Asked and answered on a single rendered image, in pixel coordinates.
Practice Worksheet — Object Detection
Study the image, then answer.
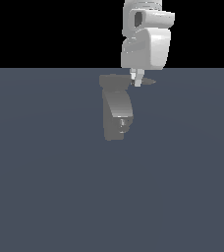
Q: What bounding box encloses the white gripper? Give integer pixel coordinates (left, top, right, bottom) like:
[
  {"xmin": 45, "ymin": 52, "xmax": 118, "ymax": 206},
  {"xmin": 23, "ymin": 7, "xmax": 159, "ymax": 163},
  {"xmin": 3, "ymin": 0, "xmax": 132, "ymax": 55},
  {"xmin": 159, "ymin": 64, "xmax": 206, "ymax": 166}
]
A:
[{"xmin": 120, "ymin": 27, "xmax": 172, "ymax": 88}]

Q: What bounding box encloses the dark grey faucet handle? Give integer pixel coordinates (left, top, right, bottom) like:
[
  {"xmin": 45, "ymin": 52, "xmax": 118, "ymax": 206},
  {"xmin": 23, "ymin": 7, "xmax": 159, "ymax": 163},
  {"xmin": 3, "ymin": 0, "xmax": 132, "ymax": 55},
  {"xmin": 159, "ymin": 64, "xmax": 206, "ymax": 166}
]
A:
[{"xmin": 129, "ymin": 77, "xmax": 157, "ymax": 87}]

